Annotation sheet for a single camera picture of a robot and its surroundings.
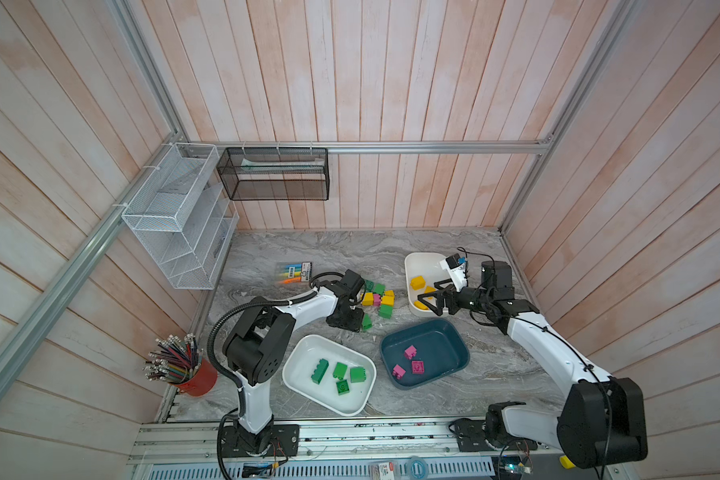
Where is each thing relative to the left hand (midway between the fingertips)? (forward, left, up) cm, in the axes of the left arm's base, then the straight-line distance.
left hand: (351, 329), depth 92 cm
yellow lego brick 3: (+11, -6, 0) cm, 12 cm away
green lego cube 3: (+16, -10, -1) cm, 19 cm away
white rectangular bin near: (-10, +15, +2) cm, 18 cm away
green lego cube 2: (-14, -2, 0) cm, 14 cm away
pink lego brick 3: (-8, -17, +2) cm, 19 cm away
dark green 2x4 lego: (+16, -6, +1) cm, 17 cm away
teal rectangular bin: (-8, -20, +1) cm, 21 cm away
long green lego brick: (-13, +9, +1) cm, 16 cm away
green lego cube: (-13, +3, 0) cm, 13 cm away
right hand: (+5, -22, +16) cm, 28 cm away
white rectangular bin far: (+26, -27, -4) cm, 38 cm away
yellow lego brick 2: (-2, -18, +18) cm, 26 cm away
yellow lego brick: (+16, -23, +2) cm, 28 cm away
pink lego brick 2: (-14, -13, +2) cm, 19 cm away
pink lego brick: (-12, -19, +1) cm, 23 cm away
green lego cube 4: (+2, -5, +2) cm, 5 cm away
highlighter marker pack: (+21, +21, +1) cm, 30 cm away
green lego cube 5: (+7, -11, -1) cm, 13 cm away
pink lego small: (+10, -9, +1) cm, 13 cm away
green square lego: (-18, +2, +1) cm, 18 cm away
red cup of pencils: (-15, +44, +12) cm, 48 cm away
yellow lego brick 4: (+11, -12, +1) cm, 17 cm away
